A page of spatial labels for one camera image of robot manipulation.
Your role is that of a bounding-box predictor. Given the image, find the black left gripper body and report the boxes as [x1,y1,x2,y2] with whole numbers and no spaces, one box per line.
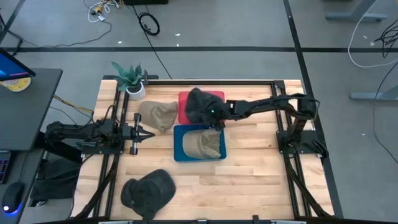
[130,113,144,156]

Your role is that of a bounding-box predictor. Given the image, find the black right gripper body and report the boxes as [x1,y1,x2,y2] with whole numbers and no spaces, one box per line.
[213,101,233,131]

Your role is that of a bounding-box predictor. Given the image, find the dark grey baseball cap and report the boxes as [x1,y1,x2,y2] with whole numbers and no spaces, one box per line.
[120,169,177,221]
[184,87,227,126]

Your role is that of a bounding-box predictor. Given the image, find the tan baseball cap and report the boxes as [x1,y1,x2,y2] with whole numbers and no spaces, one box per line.
[182,128,222,160]
[138,100,179,134]

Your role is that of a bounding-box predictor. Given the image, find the white plant pot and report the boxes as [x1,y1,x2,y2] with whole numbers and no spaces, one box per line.
[126,81,147,101]

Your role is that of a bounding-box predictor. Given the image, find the blue plastic bin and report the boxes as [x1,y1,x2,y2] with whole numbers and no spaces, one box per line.
[173,124,228,163]

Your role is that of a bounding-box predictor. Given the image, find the pink plastic bin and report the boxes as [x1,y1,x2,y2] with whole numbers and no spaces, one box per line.
[177,90,226,126]

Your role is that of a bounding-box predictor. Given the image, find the green leafy plant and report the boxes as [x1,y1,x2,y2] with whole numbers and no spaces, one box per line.
[111,61,144,91]

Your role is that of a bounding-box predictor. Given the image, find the black bag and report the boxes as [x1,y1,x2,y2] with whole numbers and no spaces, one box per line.
[29,158,81,208]

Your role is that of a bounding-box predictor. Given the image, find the black desk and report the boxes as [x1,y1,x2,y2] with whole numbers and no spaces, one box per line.
[0,148,44,224]
[0,68,63,152]

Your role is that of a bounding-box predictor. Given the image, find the yellow white canister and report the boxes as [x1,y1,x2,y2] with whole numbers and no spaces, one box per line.
[0,77,32,93]

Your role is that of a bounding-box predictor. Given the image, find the computer monitor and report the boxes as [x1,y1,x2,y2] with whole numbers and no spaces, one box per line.
[0,48,37,82]

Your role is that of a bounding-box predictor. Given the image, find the black keyboard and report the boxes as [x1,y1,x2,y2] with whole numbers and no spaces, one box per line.
[0,151,12,185]

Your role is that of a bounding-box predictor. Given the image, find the black computer mouse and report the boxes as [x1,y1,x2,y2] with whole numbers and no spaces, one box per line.
[2,182,25,215]

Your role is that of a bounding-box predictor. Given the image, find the grey desk foot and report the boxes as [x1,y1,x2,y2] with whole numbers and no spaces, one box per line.
[349,85,398,101]
[325,0,388,22]

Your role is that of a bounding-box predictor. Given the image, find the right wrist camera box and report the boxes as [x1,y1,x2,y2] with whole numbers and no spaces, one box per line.
[229,100,247,119]

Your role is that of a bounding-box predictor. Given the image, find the black aluminium table frame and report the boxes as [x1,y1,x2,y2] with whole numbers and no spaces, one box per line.
[70,74,345,224]

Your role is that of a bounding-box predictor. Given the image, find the coiled black cable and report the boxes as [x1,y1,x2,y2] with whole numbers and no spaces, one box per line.
[137,11,161,37]

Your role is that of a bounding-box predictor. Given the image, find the white cable bundle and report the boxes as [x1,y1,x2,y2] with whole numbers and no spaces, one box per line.
[83,0,123,23]

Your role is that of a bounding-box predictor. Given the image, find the long white cable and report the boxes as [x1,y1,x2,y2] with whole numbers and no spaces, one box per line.
[347,0,398,68]

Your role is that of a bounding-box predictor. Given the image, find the tangled black cables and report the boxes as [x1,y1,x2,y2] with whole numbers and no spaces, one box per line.
[374,18,398,58]

